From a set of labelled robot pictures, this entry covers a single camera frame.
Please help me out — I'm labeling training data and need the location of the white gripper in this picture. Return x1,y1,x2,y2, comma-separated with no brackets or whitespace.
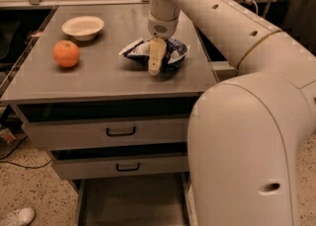
148,13,179,76

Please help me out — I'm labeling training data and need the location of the blue chip bag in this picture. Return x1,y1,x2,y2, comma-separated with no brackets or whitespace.
118,38,189,75

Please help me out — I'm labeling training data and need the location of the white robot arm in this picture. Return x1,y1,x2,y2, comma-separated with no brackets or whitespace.
150,0,316,226

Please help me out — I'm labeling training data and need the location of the grey drawer cabinet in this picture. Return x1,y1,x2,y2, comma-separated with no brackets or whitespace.
0,3,221,226

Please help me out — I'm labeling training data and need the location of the top drawer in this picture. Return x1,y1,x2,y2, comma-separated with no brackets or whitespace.
21,97,197,151

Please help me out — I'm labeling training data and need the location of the drawer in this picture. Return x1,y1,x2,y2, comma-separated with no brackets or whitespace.
52,142,189,180
21,97,197,151
73,173,195,226

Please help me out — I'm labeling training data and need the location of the middle drawer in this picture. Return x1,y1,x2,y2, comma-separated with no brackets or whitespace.
52,142,189,180

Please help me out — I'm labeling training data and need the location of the bottom drawer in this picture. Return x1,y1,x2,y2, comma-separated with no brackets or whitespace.
73,173,195,226

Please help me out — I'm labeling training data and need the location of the white bowl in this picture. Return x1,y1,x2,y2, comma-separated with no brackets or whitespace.
61,16,105,41

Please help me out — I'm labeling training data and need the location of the orange fruit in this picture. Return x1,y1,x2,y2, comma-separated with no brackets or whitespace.
52,40,80,68

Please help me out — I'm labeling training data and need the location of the white shoe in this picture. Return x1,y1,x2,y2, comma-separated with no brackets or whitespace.
0,206,37,226

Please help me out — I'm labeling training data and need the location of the black floor cable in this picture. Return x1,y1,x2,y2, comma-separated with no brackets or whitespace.
0,135,53,170

